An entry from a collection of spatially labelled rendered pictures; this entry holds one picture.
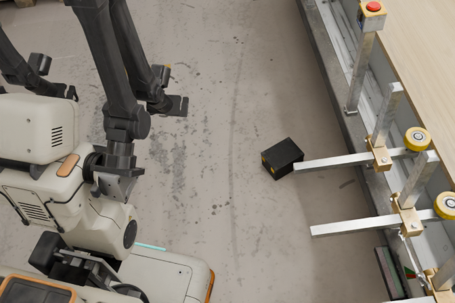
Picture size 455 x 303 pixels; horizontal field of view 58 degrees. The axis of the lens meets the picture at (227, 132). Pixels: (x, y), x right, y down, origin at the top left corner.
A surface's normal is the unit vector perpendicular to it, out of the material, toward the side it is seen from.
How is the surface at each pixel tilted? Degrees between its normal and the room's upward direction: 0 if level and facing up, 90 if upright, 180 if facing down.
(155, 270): 0
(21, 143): 48
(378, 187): 0
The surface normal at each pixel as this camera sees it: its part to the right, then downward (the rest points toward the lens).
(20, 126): -0.25, 0.18
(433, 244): -0.10, -0.60
